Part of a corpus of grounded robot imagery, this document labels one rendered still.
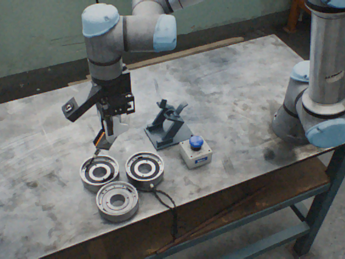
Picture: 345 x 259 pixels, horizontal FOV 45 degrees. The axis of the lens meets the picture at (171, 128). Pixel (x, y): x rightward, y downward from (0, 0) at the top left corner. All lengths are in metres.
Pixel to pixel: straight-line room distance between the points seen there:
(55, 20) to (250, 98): 1.54
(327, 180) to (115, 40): 0.98
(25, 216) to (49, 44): 1.73
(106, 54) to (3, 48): 1.84
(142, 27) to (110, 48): 0.08
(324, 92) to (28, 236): 0.79
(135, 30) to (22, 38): 1.85
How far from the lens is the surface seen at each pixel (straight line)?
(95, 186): 1.11
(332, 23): 0.93
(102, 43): 0.88
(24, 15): 2.61
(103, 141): 1.08
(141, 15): 0.90
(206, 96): 1.41
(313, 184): 1.55
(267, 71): 1.56
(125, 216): 1.06
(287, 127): 1.28
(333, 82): 1.02
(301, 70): 1.20
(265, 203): 1.46
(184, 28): 3.02
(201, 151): 1.17
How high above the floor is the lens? 1.70
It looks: 44 degrees down
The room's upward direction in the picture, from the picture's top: 1 degrees clockwise
